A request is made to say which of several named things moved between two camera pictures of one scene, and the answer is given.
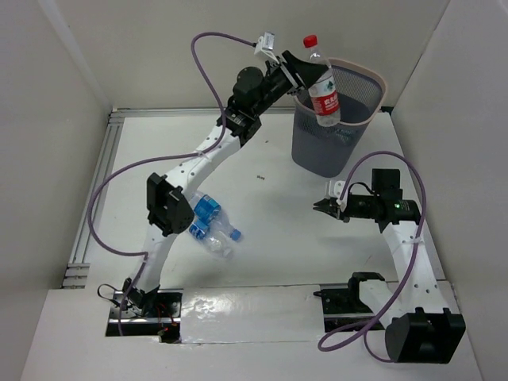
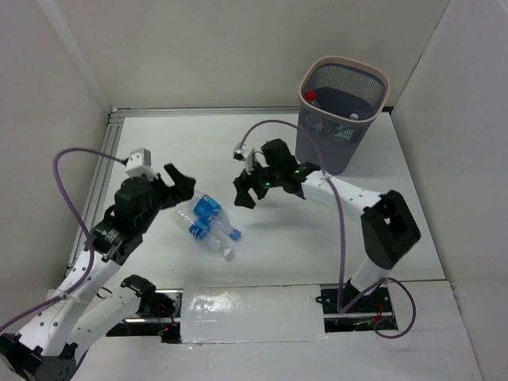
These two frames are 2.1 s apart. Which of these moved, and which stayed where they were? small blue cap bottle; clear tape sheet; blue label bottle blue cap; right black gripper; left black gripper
Moved: right black gripper; left black gripper
Stayed: blue label bottle blue cap; clear tape sheet; small blue cap bottle
